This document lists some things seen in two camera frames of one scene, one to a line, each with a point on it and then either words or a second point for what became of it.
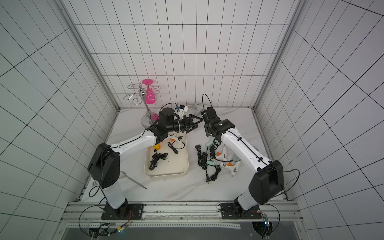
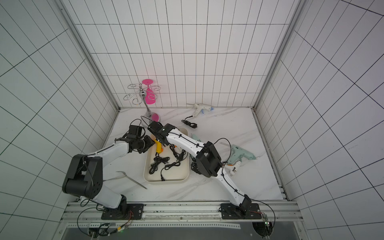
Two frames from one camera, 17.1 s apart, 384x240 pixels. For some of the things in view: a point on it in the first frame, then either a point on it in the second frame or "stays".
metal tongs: (122, 174) stays
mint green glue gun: (210, 142) -> (194, 136)
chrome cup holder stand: (147, 119) stays
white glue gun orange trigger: (233, 169) stays
